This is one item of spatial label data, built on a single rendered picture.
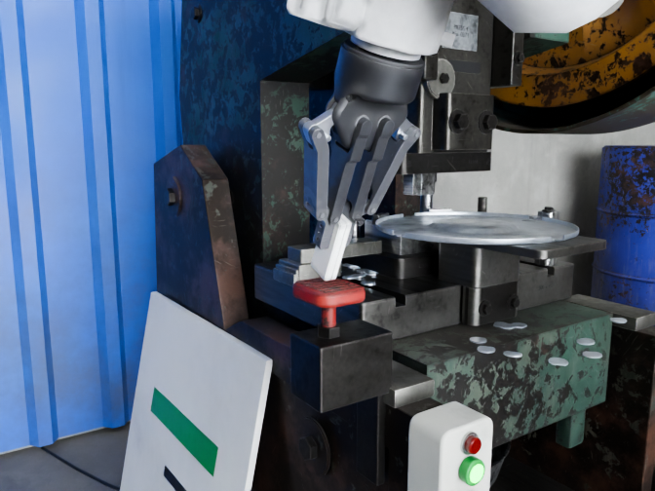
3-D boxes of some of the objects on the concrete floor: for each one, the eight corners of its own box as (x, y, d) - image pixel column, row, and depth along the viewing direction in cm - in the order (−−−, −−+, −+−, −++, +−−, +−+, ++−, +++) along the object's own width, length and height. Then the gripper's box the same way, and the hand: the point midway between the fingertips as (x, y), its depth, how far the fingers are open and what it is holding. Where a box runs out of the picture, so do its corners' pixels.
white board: (201, 742, 92) (267, 358, 89) (108, 559, 132) (151, 290, 129) (209, 739, 93) (274, 358, 90) (114, 558, 133) (156, 290, 130)
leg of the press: (447, 876, 76) (479, 150, 60) (375, 943, 69) (390, 151, 54) (181, 509, 151) (165, 143, 135) (135, 525, 144) (112, 143, 129)
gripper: (348, 56, 46) (287, 304, 58) (467, 66, 53) (390, 283, 65) (299, 27, 51) (251, 260, 63) (414, 40, 58) (352, 246, 70)
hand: (330, 245), depth 62 cm, fingers closed
